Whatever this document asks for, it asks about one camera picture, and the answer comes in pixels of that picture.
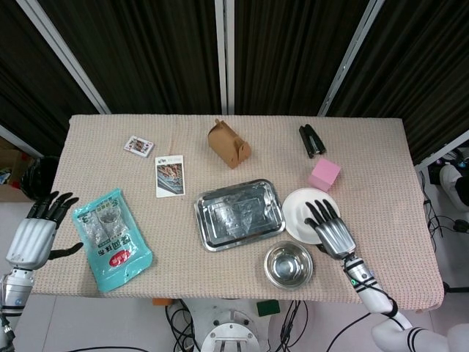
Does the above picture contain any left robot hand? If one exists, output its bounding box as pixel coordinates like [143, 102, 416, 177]
[5, 190, 84, 271]

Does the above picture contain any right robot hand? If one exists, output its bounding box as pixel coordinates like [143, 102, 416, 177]
[304, 197, 357, 260]

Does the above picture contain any white round plate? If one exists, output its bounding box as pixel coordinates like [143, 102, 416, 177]
[281, 187, 344, 245]

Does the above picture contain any stainless steel bowl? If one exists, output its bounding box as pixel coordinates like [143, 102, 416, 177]
[263, 240, 314, 291]

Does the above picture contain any metal robot base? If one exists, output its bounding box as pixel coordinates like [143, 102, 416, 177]
[200, 318, 268, 352]

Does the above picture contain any rectangular metal tray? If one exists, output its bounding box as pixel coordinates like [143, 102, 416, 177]
[193, 178, 287, 253]

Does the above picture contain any pink foam cube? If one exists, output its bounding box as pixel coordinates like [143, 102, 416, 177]
[306, 158, 342, 194]

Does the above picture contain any black helmet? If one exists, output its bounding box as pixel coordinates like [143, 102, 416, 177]
[21, 155, 59, 201]

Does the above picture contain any cardboard box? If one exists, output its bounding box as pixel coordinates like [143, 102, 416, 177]
[0, 137, 34, 202]

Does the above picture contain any teal cleaning cloth package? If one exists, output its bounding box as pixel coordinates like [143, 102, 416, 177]
[71, 188, 154, 293]

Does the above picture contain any black stapler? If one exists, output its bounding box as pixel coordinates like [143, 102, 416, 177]
[298, 123, 328, 160]

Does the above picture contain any green block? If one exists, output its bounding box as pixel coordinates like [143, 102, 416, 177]
[256, 300, 281, 318]

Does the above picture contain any beige waffle tablecloth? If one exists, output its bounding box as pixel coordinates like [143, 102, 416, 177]
[31, 114, 446, 312]

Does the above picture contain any white machine body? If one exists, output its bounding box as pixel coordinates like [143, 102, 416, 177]
[438, 164, 469, 221]

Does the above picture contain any brown paper gable box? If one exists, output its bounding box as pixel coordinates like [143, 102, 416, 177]
[207, 118, 252, 170]

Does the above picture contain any deck of playing cards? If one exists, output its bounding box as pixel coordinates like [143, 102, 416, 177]
[123, 135, 155, 158]

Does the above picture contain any white photo card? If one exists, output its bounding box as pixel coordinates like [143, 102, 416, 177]
[155, 155, 185, 199]

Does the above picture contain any white partition frame post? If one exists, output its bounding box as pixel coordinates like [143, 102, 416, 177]
[214, 0, 235, 114]
[16, 0, 111, 114]
[0, 124, 41, 159]
[317, 0, 385, 117]
[413, 130, 469, 170]

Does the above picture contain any black cable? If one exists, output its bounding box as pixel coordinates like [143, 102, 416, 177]
[278, 300, 309, 352]
[417, 170, 469, 235]
[164, 298, 202, 352]

